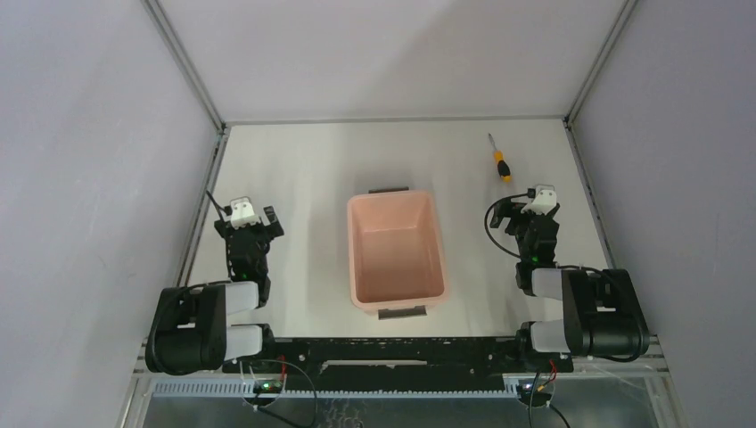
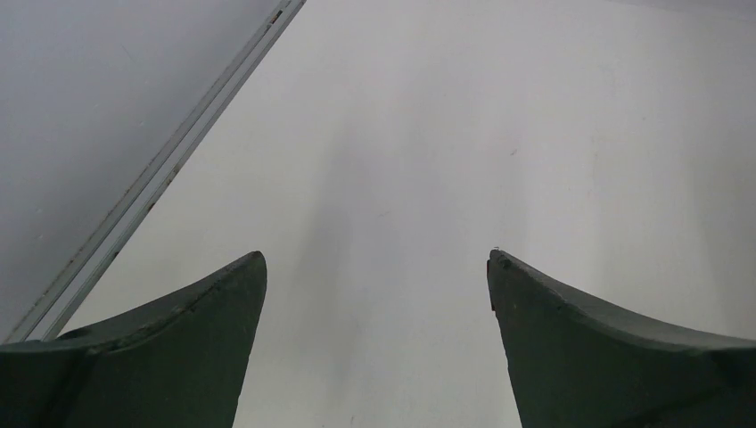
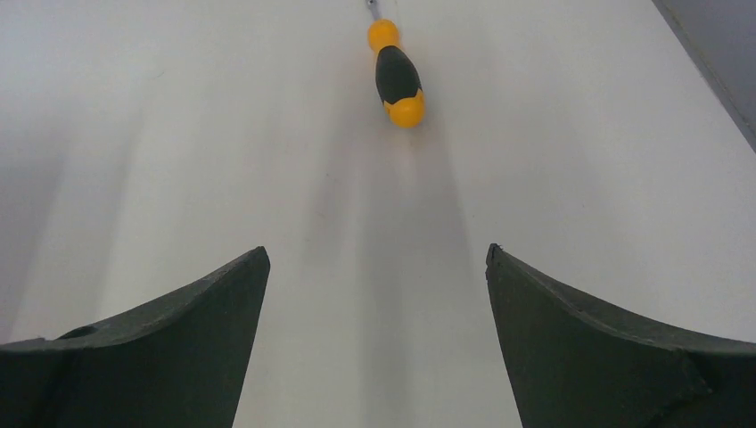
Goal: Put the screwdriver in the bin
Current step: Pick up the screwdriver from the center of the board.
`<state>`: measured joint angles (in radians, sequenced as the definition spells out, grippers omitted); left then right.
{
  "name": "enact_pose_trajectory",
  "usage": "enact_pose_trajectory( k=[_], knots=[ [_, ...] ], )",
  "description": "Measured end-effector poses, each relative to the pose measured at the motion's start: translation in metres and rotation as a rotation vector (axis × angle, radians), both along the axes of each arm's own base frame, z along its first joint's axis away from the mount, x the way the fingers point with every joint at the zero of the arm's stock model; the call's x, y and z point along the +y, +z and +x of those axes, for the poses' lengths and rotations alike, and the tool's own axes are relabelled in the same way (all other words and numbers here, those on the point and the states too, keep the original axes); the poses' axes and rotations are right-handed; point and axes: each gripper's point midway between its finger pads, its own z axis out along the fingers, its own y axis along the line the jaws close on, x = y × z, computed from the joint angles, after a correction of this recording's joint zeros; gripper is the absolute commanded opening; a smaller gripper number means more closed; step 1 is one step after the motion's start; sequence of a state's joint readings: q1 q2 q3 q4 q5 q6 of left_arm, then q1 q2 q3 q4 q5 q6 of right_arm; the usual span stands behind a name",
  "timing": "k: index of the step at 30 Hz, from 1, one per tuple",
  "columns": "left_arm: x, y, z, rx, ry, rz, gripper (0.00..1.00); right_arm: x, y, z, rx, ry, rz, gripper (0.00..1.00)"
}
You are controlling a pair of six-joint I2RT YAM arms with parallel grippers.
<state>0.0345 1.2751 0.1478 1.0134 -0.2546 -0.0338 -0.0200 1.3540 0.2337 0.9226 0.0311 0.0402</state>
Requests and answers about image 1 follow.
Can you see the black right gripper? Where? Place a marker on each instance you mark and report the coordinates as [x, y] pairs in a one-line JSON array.
[[505, 208]]

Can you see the right controller board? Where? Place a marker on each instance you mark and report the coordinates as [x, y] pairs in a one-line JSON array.
[[525, 389]]

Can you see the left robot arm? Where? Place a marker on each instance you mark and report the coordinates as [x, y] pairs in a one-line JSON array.
[[189, 331]]

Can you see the grey slotted cable duct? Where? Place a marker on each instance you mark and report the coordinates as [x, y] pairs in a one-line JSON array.
[[230, 388]]

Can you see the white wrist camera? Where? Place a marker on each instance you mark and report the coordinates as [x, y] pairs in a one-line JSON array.
[[243, 213], [543, 200]]

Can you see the controller board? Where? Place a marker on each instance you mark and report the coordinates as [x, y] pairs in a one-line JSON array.
[[525, 389], [268, 387]]

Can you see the pink plastic bin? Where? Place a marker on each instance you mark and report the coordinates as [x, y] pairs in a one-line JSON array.
[[397, 265]]

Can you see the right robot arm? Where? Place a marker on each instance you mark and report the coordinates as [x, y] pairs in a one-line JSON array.
[[601, 318]]

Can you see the yellow black screwdriver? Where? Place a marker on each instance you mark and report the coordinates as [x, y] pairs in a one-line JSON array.
[[503, 169]]

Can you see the left controller board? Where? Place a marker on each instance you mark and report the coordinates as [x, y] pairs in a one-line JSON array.
[[268, 387]]

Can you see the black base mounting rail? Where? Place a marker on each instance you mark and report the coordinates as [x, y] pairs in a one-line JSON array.
[[427, 364]]

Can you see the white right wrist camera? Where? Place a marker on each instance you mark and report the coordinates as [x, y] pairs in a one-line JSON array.
[[543, 200]]

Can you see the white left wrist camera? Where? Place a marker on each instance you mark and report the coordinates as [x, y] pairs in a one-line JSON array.
[[243, 213]]

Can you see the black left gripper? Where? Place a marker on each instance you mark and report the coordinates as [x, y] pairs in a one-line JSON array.
[[249, 231]]

